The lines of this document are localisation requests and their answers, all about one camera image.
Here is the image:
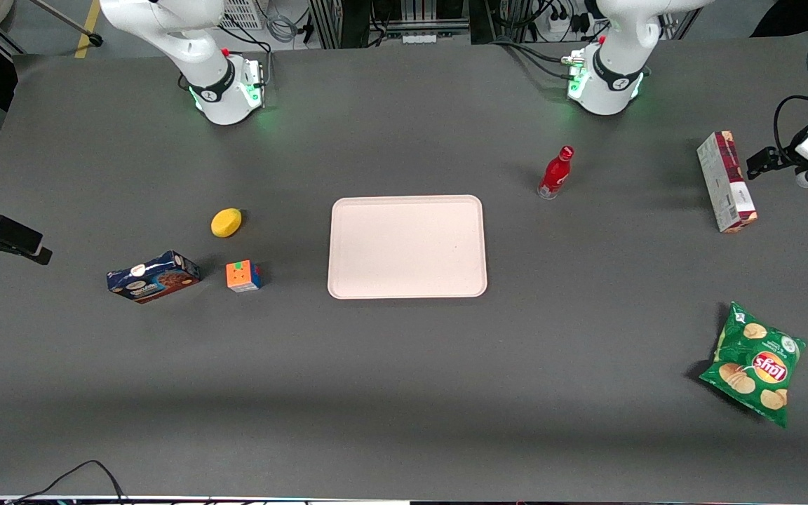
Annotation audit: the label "pale pink plastic tray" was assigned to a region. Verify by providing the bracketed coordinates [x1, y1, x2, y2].
[327, 195, 488, 300]

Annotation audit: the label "white wire basket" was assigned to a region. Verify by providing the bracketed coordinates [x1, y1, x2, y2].
[219, 0, 266, 30]

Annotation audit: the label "black left arm base cables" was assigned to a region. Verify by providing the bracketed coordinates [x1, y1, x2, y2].
[492, 36, 587, 79]

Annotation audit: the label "black clamp device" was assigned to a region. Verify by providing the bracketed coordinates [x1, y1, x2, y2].
[0, 214, 53, 267]

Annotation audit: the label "red and white cookie box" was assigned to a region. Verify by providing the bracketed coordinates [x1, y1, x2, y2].
[696, 130, 759, 234]

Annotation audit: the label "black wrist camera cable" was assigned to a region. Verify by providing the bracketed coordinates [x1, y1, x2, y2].
[774, 95, 808, 166]

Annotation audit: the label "yellow lemon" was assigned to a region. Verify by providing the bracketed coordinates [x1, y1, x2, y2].
[210, 208, 243, 238]

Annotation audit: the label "black tripod leg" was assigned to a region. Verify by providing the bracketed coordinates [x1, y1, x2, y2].
[25, 0, 105, 48]

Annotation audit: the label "orange puzzle cube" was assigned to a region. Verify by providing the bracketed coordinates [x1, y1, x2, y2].
[225, 260, 263, 293]

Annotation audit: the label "blue chocolate cookie box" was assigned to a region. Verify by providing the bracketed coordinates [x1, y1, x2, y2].
[107, 250, 202, 304]

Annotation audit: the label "black arm base cables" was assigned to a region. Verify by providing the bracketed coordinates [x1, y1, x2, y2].
[492, 36, 587, 79]
[220, 15, 275, 71]

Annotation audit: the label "black looped cable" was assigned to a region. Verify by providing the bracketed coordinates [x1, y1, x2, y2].
[10, 459, 129, 505]

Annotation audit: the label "black right arm base cables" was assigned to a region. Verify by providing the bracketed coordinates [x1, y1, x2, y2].
[220, 15, 275, 71]

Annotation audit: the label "red soda bottle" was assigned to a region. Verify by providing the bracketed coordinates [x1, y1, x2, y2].
[537, 146, 575, 201]

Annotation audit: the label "green chips bag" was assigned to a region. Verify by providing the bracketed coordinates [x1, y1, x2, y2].
[699, 302, 807, 429]

